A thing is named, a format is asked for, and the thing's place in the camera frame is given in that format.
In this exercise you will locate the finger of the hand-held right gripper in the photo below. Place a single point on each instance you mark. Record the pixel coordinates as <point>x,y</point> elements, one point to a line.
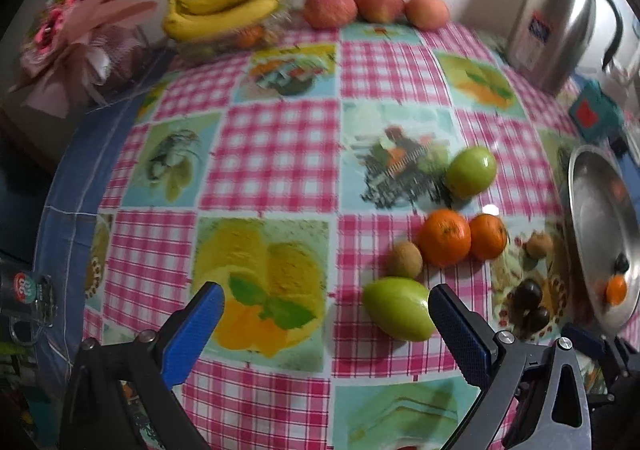
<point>585,340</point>

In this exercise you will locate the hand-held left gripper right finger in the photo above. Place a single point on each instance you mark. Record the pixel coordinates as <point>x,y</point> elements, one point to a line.
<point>457,330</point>

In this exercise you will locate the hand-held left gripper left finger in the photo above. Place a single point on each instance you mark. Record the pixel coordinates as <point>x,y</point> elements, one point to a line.
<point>192,330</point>

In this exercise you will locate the dark round fruit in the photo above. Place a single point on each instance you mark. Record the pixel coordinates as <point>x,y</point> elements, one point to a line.
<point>538,318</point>
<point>529,292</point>
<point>622,262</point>

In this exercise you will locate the oblong green mango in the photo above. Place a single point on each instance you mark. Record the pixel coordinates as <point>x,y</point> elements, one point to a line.
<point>395,307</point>

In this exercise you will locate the large orange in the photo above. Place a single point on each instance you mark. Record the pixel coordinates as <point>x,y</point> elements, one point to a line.
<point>444,237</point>

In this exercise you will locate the round steel plate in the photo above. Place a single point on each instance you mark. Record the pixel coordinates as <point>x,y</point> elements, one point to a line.
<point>595,210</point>

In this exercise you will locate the small orange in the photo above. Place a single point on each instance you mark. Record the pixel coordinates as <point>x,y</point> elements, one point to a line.
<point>616,290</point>
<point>251,36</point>

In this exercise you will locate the brown kiwi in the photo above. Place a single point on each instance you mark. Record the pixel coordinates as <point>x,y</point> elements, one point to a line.
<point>539,245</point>
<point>404,260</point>

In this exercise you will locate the medium orange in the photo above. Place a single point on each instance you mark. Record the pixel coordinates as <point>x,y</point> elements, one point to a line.
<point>489,236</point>

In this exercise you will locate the round green apple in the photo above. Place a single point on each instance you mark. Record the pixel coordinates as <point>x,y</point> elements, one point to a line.
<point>470,172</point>

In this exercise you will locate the dark can with round label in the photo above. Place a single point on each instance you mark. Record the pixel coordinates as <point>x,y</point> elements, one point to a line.
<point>22,287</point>

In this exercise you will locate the blue table cover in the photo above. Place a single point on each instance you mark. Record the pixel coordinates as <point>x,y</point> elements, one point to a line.
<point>75,180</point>

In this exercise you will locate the black power adapter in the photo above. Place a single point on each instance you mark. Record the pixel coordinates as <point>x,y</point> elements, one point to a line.
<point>620,140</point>

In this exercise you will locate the pink checkered tablecloth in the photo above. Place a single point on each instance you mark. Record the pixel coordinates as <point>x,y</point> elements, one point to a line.
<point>280,140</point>

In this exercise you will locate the teal box with red label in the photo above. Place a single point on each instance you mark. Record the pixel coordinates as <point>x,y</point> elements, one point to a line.
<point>592,112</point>

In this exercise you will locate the clear glass bowl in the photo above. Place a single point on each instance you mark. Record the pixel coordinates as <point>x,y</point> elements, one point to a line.
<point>225,49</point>

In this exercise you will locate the stainless steel thermos jug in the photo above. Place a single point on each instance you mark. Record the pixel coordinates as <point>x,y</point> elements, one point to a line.
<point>555,25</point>

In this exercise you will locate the red apple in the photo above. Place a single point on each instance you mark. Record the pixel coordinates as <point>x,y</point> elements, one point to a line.
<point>376,2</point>
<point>426,13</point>
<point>330,10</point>

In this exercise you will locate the yellow banana bunch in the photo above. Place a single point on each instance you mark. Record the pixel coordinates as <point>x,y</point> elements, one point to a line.
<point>225,12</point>

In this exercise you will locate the pink flower bouquet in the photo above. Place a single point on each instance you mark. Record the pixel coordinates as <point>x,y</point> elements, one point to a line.
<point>80,30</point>

